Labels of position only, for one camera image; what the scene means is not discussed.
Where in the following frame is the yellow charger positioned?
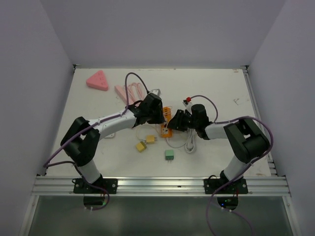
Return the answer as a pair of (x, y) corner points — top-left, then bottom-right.
(135, 124), (161, 145)

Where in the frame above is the white adapter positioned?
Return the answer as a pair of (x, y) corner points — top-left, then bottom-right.
(104, 133), (116, 139)

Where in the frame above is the orange power strip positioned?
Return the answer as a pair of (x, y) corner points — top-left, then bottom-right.
(160, 106), (173, 139)

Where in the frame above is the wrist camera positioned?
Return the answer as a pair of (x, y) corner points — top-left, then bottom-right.
(183, 97), (193, 110)
(151, 89), (161, 96)

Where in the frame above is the white coiled cable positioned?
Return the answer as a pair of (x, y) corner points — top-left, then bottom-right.
(165, 129), (197, 154)

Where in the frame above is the pink power strip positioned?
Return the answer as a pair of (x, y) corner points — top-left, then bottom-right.
(114, 83), (146, 104)

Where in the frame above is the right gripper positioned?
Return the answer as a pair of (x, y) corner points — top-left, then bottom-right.
(165, 109), (198, 132)

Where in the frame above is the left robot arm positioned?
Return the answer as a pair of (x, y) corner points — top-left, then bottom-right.
(61, 92), (164, 193)

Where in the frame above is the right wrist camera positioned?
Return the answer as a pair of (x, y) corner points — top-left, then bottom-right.
(183, 97), (193, 110)

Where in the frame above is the aluminium frame rail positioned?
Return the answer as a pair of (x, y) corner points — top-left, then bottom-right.
(31, 176), (290, 197)

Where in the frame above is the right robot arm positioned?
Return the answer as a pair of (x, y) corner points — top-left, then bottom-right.
(167, 104), (273, 193)

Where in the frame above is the green plug cube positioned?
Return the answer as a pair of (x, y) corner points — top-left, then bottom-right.
(164, 149), (174, 161)

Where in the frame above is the pink triangular socket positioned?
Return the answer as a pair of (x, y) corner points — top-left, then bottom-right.
(86, 70), (109, 91)

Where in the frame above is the yellow plug cube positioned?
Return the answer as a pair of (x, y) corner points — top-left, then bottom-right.
(135, 141), (147, 152)

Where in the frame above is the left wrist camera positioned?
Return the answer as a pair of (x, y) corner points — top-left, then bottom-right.
(151, 89), (161, 96)

